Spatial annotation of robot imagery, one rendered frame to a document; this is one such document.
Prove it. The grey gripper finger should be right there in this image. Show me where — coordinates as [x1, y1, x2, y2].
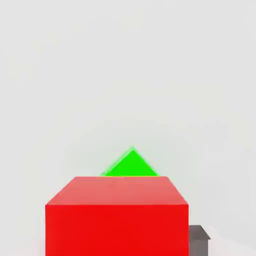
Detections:
[188, 224, 233, 256]

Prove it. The small red cube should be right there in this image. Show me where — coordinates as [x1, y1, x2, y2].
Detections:
[44, 176, 190, 256]

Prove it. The small green cube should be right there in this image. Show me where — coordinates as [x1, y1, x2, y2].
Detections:
[99, 145, 160, 177]

